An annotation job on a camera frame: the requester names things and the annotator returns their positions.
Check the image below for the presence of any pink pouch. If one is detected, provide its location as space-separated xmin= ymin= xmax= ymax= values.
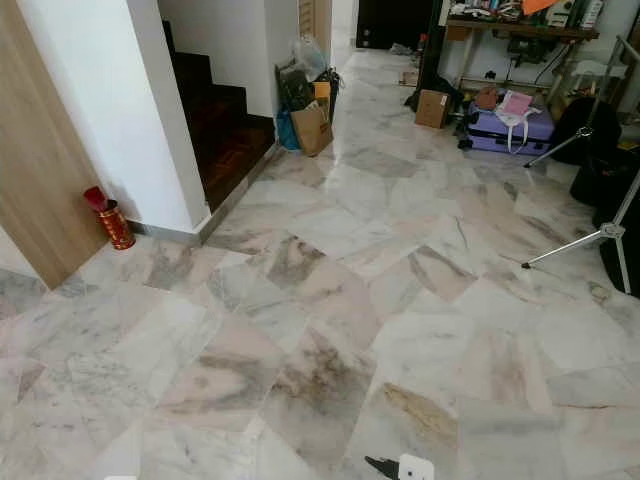
xmin=501 ymin=90 xmax=535 ymax=117

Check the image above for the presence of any brown paper bag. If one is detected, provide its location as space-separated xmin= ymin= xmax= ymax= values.
xmin=290 ymin=100 xmax=335 ymax=158

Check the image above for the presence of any dark green bag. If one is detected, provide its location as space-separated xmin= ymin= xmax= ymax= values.
xmin=278 ymin=63 xmax=316 ymax=111

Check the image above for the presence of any dark wooden staircase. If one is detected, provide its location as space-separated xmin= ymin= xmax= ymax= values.
xmin=163 ymin=20 xmax=278 ymax=211

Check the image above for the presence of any small brown cardboard box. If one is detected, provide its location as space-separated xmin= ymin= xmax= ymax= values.
xmin=414 ymin=89 xmax=451 ymax=129

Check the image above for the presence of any black cabinet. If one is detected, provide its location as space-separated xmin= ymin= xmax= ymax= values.
xmin=356 ymin=0 xmax=441 ymax=51

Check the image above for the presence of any clear plastic bag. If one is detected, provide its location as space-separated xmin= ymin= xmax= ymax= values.
xmin=292 ymin=36 xmax=329 ymax=81

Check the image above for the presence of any blue bag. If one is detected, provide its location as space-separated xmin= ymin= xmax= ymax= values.
xmin=276 ymin=110 xmax=301 ymax=153

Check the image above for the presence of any light wooden door panel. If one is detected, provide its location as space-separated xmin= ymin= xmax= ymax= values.
xmin=0 ymin=0 xmax=111 ymax=291

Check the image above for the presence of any purple suitcase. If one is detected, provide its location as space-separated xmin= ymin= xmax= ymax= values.
xmin=463 ymin=105 xmax=557 ymax=156

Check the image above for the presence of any white tote bag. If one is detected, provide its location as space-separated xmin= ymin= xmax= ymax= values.
xmin=495 ymin=105 xmax=543 ymax=154

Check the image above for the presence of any black backpack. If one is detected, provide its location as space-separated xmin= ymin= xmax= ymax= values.
xmin=550 ymin=95 xmax=623 ymax=166

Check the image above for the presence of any wooden shelf table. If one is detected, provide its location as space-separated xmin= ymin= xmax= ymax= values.
xmin=445 ymin=15 xmax=604 ymax=93

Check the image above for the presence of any silver tripod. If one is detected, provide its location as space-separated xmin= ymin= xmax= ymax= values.
xmin=523 ymin=35 xmax=640 ymax=269

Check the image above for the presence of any black duffel bag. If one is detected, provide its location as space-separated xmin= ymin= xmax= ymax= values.
xmin=568 ymin=148 xmax=640 ymax=208

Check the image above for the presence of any red gold canister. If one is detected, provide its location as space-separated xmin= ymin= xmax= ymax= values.
xmin=83 ymin=185 xmax=137 ymax=251

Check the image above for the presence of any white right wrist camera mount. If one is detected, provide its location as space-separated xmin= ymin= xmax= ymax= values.
xmin=398 ymin=454 xmax=436 ymax=480

